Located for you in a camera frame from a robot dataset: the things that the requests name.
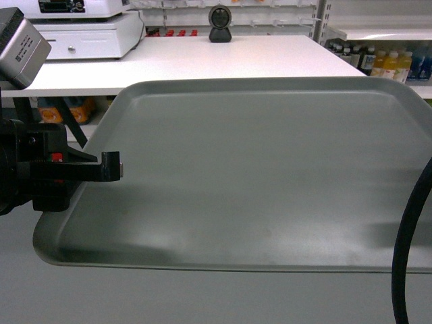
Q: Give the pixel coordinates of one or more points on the yellow juice bottle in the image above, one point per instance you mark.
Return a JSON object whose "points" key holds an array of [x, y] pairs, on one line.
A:
{"points": [[389, 65], [403, 67], [378, 63]]}

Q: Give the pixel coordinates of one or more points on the yellow juice bottle left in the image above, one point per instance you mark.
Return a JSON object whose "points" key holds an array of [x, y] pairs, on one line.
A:
{"points": [[378, 63]]}

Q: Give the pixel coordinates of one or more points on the blue drink bottle left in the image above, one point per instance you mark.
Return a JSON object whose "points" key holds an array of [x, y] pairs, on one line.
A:
{"points": [[417, 61]]}

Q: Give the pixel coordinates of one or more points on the white cash drawer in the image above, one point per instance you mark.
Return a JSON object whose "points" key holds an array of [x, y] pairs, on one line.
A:
{"points": [[82, 39]]}

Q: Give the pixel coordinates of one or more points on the black barcode scanner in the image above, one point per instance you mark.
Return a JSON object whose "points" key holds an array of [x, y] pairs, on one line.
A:
{"points": [[220, 18]]}

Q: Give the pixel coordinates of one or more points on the yellow juice bottle front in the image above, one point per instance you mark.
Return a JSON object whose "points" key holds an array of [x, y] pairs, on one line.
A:
{"points": [[389, 65]]}

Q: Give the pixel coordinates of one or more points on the dark tea bottle right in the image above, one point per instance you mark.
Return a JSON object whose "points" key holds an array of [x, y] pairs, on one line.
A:
{"points": [[367, 60]]}

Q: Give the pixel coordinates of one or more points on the grey silver serving tray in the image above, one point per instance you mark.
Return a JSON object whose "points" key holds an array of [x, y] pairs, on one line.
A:
{"points": [[285, 174]]}

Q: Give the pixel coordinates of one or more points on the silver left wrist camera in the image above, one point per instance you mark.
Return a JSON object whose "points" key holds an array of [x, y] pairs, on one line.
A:
{"points": [[23, 50]]}

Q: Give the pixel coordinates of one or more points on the yellow juice bottle right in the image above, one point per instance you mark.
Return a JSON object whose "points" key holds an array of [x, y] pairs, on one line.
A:
{"points": [[403, 67]]}

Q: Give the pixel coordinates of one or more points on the white checkout table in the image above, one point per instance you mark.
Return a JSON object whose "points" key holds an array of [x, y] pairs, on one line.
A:
{"points": [[189, 60]]}

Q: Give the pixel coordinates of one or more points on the white cash register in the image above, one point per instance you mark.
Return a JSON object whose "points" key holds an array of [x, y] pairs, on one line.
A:
{"points": [[73, 9]]}

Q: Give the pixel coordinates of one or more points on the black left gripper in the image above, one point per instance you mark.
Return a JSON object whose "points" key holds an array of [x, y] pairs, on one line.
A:
{"points": [[34, 167]]}

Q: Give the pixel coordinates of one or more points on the white slotted shelf upright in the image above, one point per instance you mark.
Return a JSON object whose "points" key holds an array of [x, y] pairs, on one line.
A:
{"points": [[320, 14]]}

